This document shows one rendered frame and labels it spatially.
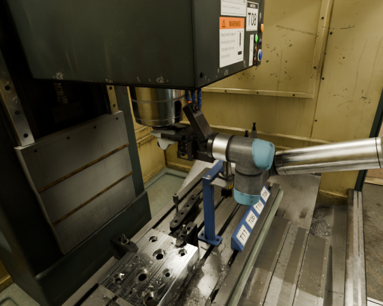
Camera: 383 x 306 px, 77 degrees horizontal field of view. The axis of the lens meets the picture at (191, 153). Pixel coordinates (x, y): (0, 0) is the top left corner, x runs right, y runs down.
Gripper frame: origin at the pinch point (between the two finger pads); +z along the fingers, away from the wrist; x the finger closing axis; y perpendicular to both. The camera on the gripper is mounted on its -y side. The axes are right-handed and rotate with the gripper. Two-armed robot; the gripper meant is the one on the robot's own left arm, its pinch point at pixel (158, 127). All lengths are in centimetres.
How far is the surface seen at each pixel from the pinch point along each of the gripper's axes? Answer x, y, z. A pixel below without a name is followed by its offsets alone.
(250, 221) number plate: 29, 53, -24
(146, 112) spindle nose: -7.8, -7.5, -2.7
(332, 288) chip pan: 34, 79, -62
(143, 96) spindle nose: -7.9, -12.0, -2.2
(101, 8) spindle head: -12.5, -32.3, 2.4
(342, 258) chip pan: 53, 78, -65
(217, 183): 13.8, 24.8, -14.2
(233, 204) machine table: 42, 56, -10
